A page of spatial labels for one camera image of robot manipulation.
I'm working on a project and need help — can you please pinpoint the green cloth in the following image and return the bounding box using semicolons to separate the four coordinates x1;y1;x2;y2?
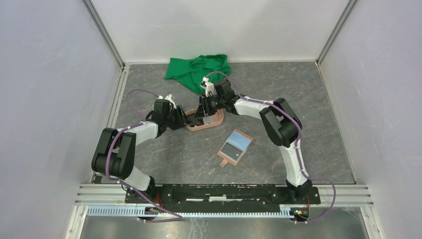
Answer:
165;54;231;95

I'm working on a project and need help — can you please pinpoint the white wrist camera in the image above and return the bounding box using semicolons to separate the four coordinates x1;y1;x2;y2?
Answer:
201;77;215;97
157;94;176;109

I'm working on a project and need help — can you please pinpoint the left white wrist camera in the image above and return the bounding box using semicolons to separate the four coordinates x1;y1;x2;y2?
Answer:
157;94;176;109

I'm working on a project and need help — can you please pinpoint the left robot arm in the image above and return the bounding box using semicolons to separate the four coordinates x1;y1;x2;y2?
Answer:
91;99;192;203

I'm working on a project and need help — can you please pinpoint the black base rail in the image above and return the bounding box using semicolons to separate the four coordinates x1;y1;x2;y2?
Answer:
145;184;321;214

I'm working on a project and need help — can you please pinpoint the dark credit card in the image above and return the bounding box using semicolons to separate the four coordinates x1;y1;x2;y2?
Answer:
220;143;243;162

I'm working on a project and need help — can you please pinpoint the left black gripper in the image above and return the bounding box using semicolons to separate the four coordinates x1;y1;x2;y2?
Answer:
164;105;193;131

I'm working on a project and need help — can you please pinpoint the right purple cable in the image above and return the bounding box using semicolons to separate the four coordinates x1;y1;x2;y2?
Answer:
206;71;337;225

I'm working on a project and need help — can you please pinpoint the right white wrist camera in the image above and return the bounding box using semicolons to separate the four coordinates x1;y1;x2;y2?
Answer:
201;77;215;97

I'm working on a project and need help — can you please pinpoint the brown leather card holder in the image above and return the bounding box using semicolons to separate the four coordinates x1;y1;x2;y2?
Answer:
217;129;254;167

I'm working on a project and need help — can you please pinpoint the pink oval tray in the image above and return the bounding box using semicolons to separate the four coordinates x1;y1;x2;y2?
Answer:
187;110;224;131

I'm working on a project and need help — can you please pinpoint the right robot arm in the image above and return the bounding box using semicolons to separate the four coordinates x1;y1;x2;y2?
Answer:
189;77;313;203

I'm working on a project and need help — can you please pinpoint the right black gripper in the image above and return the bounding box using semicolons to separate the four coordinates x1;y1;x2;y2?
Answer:
194;93;225;119

